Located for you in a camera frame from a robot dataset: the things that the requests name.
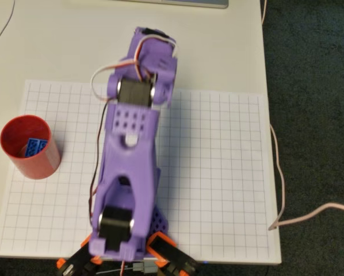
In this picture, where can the purple robot arm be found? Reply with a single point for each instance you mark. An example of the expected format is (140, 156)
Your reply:
(129, 161)

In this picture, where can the white grid paper sheet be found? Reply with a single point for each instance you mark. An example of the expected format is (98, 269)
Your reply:
(218, 172)

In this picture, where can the silver laptop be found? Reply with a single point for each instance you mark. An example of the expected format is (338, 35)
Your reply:
(149, 3)

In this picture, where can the blue toy brick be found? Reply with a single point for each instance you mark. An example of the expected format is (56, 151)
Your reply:
(34, 148)

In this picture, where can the red cup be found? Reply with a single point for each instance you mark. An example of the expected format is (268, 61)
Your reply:
(36, 165)

